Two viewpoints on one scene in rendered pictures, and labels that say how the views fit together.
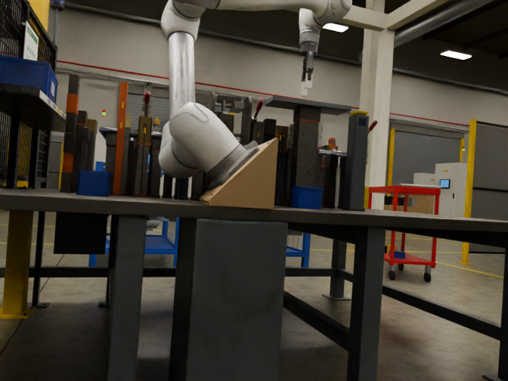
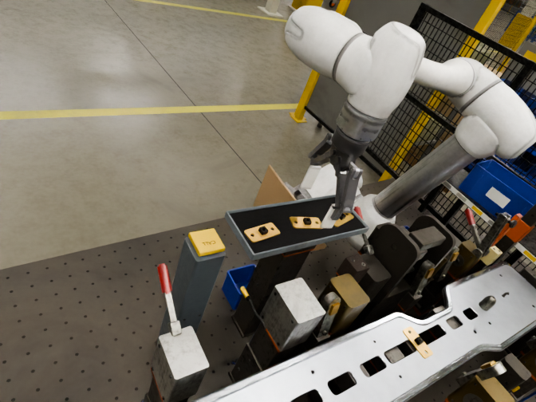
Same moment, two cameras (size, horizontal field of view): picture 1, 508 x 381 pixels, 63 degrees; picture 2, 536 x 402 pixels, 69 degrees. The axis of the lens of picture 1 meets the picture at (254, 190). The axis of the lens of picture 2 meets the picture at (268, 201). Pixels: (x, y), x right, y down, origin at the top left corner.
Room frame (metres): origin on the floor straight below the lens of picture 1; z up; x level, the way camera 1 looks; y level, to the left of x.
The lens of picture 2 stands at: (2.46, -0.68, 1.76)
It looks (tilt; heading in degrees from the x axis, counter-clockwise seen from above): 37 degrees down; 150
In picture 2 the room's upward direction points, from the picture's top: 23 degrees clockwise
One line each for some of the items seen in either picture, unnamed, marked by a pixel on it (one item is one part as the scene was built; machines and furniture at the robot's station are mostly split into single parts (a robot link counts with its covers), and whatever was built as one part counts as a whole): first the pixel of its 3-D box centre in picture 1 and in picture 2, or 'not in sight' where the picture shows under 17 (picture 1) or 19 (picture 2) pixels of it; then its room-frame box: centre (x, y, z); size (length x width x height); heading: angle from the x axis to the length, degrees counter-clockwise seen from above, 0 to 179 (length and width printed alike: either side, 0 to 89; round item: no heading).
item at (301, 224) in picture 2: not in sight; (306, 221); (1.85, -0.20, 1.17); 0.08 x 0.04 x 0.01; 91
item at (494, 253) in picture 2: (125, 155); (464, 281); (1.84, 0.59, 0.88); 0.04 x 0.04 x 0.37; 15
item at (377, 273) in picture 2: (254, 163); (340, 303); (1.91, 0.01, 0.89); 0.12 x 0.07 x 0.38; 15
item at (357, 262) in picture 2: (267, 162); (327, 306); (1.92, -0.05, 0.90); 0.05 x 0.05 x 0.40; 15
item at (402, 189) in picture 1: (400, 229); not in sight; (4.35, -1.57, 0.49); 0.81 x 0.46 x 0.98; 4
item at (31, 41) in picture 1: (28, 61); not in sight; (1.93, 1.10, 1.30); 0.23 x 0.02 x 0.31; 15
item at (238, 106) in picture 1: (226, 148); (380, 283); (1.88, 0.14, 0.95); 0.18 x 0.13 x 0.49; 105
